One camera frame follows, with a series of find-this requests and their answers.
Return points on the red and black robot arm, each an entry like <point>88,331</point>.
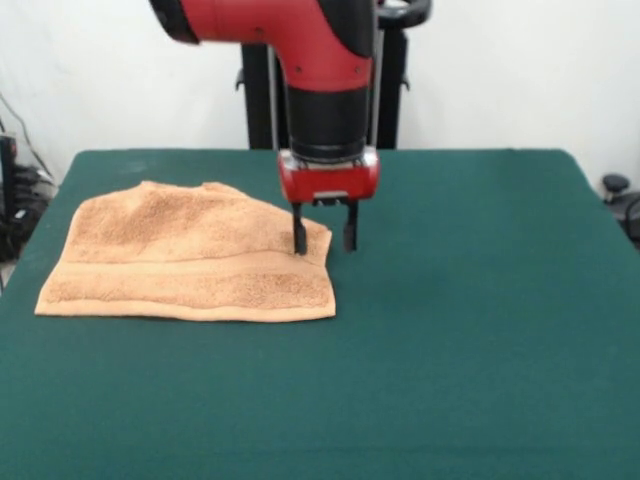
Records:
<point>310,60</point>

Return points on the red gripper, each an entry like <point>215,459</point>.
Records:
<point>330,182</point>

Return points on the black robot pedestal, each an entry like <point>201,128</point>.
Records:
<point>390,90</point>

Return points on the black office chair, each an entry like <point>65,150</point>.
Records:
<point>622,200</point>

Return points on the black equipment box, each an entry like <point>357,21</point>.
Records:
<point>7,170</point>

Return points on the dark green table cloth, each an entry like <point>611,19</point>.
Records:
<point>450,350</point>

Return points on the orange terry towel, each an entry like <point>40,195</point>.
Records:
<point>175,260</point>

